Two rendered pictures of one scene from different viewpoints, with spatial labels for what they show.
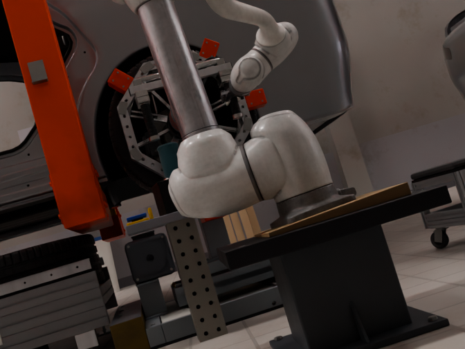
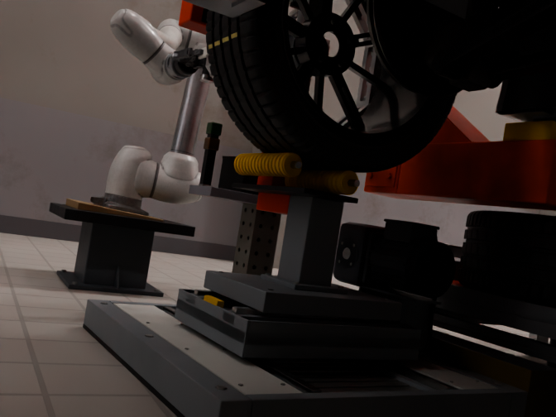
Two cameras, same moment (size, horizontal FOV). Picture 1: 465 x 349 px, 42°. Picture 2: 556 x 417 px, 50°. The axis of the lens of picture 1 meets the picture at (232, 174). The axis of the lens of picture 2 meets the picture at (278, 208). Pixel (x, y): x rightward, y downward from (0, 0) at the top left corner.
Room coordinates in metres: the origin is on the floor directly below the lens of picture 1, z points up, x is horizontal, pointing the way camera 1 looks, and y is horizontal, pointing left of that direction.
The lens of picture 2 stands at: (4.08, -0.49, 0.38)
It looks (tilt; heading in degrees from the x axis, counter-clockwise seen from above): 1 degrees up; 158
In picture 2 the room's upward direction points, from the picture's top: 9 degrees clockwise
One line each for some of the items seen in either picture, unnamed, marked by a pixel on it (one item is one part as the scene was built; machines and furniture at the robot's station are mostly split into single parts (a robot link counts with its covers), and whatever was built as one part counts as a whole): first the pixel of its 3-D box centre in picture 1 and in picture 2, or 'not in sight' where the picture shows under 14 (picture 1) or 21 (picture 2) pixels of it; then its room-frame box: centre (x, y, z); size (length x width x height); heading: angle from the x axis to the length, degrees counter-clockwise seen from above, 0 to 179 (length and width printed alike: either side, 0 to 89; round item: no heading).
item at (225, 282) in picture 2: (216, 237); (309, 248); (2.73, 0.15, 0.32); 0.40 x 0.30 x 0.28; 100
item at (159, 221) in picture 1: (185, 214); (256, 199); (2.15, 0.20, 0.44); 0.43 x 0.17 x 0.03; 100
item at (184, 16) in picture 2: (254, 100); (202, 15); (2.62, -0.19, 0.85); 0.09 x 0.08 x 0.07; 100
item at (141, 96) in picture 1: (142, 98); not in sight; (2.33, 0.25, 0.93); 0.09 x 0.05 x 0.05; 10
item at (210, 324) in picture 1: (195, 278); (252, 266); (2.14, 0.23, 0.21); 0.10 x 0.10 x 0.42; 10
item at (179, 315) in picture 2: (228, 278); (296, 323); (2.73, 0.15, 0.13); 0.50 x 0.36 x 0.10; 100
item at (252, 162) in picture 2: not in sight; (266, 165); (2.68, 0.02, 0.51); 0.29 x 0.06 x 0.06; 10
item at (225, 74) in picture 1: (224, 77); not in sight; (2.39, -0.08, 0.93); 0.09 x 0.05 x 0.05; 10
